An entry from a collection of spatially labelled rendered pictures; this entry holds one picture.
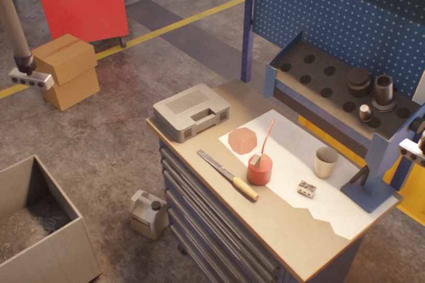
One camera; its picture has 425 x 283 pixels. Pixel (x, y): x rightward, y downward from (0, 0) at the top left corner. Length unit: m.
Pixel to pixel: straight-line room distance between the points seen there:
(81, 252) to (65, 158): 1.06
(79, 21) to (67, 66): 0.72
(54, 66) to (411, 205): 2.54
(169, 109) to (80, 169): 1.38
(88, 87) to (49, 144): 0.61
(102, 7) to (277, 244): 2.96
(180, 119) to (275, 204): 0.50
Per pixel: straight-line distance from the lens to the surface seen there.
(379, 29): 1.34
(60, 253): 2.02
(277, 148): 1.59
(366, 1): 1.34
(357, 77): 1.30
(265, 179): 1.43
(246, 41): 1.79
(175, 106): 1.65
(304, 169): 1.53
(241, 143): 1.55
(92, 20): 3.88
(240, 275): 1.68
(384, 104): 1.29
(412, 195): 2.51
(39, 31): 4.65
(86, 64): 3.36
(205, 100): 1.68
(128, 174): 2.79
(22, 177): 2.33
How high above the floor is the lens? 2.06
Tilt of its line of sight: 42 degrees down
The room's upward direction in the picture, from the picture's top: straight up
